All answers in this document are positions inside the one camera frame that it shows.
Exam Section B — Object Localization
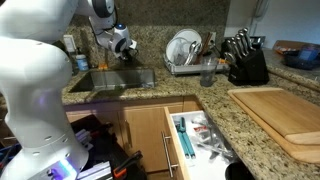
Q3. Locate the steel handled knife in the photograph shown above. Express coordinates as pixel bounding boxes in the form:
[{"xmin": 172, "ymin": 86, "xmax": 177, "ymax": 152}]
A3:
[
  {"xmin": 241, "ymin": 27, "xmax": 254, "ymax": 51},
  {"xmin": 230, "ymin": 37, "xmax": 242, "ymax": 58},
  {"xmin": 235, "ymin": 32, "xmax": 248, "ymax": 54},
  {"xmin": 223, "ymin": 51, "xmax": 237, "ymax": 68},
  {"xmin": 225, "ymin": 39, "xmax": 236, "ymax": 58}
]

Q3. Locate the small wooden cutting board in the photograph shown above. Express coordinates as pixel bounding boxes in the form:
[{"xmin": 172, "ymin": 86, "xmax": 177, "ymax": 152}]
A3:
[{"xmin": 232, "ymin": 89, "xmax": 320, "ymax": 145}]

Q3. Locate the large wooden cutting board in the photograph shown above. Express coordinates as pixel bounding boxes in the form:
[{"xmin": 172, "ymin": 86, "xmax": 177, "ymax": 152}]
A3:
[{"xmin": 227, "ymin": 87, "xmax": 320, "ymax": 164}]

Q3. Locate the steel ladle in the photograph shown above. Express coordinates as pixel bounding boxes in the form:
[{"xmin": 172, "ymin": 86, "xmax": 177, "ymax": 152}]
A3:
[{"xmin": 184, "ymin": 40, "xmax": 202, "ymax": 66}]

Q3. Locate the white tub with blue label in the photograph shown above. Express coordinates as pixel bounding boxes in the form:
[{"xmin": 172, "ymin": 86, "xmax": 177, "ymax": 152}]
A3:
[{"xmin": 75, "ymin": 54, "xmax": 90, "ymax": 72}]

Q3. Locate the black knife block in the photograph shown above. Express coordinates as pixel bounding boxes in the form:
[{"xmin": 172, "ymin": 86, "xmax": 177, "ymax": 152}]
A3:
[{"xmin": 227, "ymin": 48, "xmax": 270, "ymax": 86}]

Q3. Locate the white dish rack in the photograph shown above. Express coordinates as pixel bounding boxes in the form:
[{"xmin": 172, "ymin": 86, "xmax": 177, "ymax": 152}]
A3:
[{"xmin": 162, "ymin": 52, "xmax": 231, "ymax": 76}]

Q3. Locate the bagged plastic cutlery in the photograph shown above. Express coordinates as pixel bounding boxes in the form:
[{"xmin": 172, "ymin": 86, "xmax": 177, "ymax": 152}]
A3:
[{"xmin": 191, "ymin": 114, "xmax": 235, "ymax": 160}]

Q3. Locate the white plate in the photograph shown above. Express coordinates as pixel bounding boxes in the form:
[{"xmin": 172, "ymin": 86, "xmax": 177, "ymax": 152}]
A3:
[
  {"xmin": 165, "ymin": 36, "xmax": 191, "ymax": 65},
  {"xmin": 173, "ymin": 28, "xmax": 203, "ymax": 54}
]

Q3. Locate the black round cup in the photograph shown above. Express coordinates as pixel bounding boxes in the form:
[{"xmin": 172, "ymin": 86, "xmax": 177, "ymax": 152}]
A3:
[{"xmin": 224, "ymin": 161, "xmax": 256, "ymax": 180}]

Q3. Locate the black tool case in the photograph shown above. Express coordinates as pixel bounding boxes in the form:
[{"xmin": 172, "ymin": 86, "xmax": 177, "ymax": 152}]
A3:
[{"xmin": 69, "ymin": 114, "xmax": 148, "ymax": 180}]

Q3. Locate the white wall outlet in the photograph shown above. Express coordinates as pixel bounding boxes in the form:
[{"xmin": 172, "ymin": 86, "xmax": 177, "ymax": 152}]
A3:
[{"xmin": 62, "ymin": 34, "xmax": 78, "ymax": 54}]

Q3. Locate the brown cardboard box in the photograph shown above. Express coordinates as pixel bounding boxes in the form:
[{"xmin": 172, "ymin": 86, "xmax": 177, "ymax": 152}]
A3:
[{"xmin": 273, "ymin": 39, "xmax": 308, "ymax": 55}]

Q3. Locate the white ribbed block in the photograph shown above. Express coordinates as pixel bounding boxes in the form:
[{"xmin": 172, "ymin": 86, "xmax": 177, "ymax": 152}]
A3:
[
  {"xmin": 74, "ymin": 129, "xmax": 94, "ymax": 151},
  {"xmin": 76, "ymin": 161, "xmax": 113, "ymax": 180}
]

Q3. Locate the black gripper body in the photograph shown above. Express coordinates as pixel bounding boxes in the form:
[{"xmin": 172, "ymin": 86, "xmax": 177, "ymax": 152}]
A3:
[{"xmin": 117, "ymin": 46, "xmax": 134, "ymax": 63}]

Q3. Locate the stainless steel sink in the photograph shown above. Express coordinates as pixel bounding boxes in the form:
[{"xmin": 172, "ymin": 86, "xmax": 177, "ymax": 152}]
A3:
[{"xmin": 68, "ymin": 68, "xmax": 157, "ymax": 94}]

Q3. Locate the dark blue bowl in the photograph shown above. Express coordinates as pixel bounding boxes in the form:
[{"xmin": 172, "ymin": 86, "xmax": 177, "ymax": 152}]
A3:
[{"xmin": 282, "ymin": 43, "xmax": 320, "ymax": 70}]

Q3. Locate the clear drinking glass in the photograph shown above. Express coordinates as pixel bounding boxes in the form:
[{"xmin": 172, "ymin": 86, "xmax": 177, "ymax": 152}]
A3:
[{"xmin": 199, "ymin": 54, "xmax": 220, "ymax": 88}]

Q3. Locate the clear plastic container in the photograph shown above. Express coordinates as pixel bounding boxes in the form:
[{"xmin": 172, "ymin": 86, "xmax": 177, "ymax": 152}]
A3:
[{"xmin": 174, "ymin": 41, "xmax": 194, "ymax": 65}]

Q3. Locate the wooden drawer with steel handle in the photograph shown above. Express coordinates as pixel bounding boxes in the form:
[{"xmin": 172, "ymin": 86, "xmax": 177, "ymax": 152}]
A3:
[{"xmin": 161, "ymin": 105, "xmax": 242, "ymax": 180}]

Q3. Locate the orange and black clamp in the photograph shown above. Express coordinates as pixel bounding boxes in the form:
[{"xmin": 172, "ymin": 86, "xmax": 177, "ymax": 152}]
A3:
[{"xmin": 112, "ymin": 150, "xmax": 144, "ymax": 179}]

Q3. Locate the teal kitchen utensil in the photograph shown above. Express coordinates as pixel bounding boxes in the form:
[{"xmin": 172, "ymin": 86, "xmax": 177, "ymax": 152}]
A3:
[{"xmin": 175, "ymin": 116, "xmax": 196, "ymax": 159}]

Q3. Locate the wooden spatula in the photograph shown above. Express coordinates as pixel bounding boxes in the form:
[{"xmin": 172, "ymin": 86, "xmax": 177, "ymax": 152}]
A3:
[{"xmin": 194, "ymin": 31, "xmax": 213, "ymax": 64}]

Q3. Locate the small dark soap bottle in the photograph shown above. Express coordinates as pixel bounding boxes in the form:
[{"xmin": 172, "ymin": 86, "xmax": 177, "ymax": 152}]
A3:
[{"xmin": 70, "ymin": 55, "xmax": 80, "ymax": 76}]

